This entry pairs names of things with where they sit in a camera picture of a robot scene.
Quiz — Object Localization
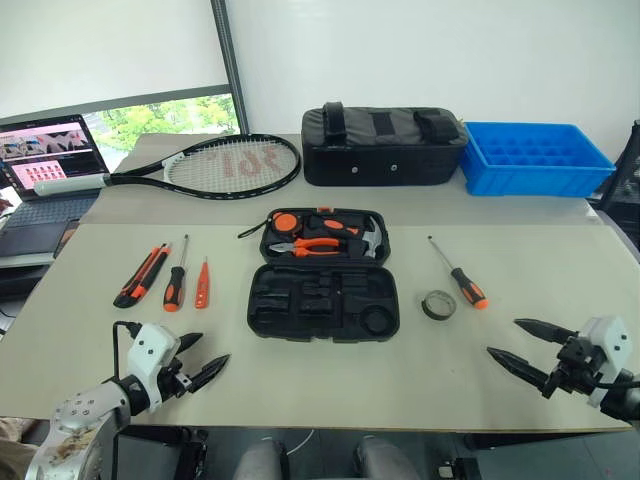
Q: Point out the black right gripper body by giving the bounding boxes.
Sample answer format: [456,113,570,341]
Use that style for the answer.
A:
[542,335,609,400]

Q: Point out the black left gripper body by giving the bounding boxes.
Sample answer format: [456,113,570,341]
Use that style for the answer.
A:
[159,357,196,400]

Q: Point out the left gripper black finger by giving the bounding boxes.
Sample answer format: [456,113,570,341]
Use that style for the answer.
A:
[188,353,232,394]
[177,332,205,354]

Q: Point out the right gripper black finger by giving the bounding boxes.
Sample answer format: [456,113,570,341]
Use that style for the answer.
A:
[513,318,576,346]
[486,346,556,392]

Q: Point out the orange voltage tester pen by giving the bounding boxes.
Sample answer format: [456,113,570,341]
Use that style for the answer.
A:
[194,256,211,311]

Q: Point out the orange black handled screwdriver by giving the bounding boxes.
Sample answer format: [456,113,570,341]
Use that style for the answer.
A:
[427,235,489,312]
[162,233,191,313]

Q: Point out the orange black utility knife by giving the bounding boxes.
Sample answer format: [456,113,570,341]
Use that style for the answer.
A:
[112,243,172,309]

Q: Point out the black electrical tape roll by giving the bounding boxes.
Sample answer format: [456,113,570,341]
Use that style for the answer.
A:
[419,289,458,322]

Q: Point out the black tool case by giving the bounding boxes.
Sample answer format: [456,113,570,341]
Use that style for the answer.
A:
[246,207,400,345]

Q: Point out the grey rounded shape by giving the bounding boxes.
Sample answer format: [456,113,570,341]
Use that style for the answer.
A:
[233,439,289,480]
[353,435,422,480]

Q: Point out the blue plastic crate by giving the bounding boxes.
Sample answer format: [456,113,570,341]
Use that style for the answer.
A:
[458,121,618,198]

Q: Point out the orange black tape measure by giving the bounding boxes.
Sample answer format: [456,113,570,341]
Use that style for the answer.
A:
[237,210,302,239]

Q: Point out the black metal rack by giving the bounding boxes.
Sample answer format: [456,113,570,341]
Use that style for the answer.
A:
[597,119,640,252]

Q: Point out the open laptop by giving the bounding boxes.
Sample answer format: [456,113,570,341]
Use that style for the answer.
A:
[0,113,113,259]

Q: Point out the black tennis racket white grip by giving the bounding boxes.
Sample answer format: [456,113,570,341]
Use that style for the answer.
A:
[32,133,303,203]

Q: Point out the black fabric bag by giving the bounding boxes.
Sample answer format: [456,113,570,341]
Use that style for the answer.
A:
[300,101,470,188]

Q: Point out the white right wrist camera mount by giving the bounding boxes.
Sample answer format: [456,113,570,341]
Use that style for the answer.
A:
[577,314,632,409]

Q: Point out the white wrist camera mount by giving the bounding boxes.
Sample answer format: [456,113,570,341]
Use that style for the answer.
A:
[577,314,632,409]
[127,323,182,414]

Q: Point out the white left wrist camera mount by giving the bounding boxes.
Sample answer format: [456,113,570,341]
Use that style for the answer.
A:
[127,323,182,414]

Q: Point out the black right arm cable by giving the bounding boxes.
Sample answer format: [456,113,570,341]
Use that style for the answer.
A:
[594,369,640,392]

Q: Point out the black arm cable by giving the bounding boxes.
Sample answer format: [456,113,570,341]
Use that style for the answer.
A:
[112,321,144,382]
[594,369,640,392]

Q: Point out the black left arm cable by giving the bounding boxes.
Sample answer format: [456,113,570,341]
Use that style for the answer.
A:
[112,321,144,382]

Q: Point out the black frame under table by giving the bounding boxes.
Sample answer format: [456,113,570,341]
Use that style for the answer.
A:
[112,426,209,480]

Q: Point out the orange handled pliers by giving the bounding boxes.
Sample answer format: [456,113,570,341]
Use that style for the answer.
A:
[268,236,343,260]

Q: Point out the claw hammer orange black handle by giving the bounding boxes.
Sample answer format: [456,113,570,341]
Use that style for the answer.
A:
[319,218,391,261]

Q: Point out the grey window frame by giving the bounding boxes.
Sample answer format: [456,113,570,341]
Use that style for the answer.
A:
[0,0,250,136]

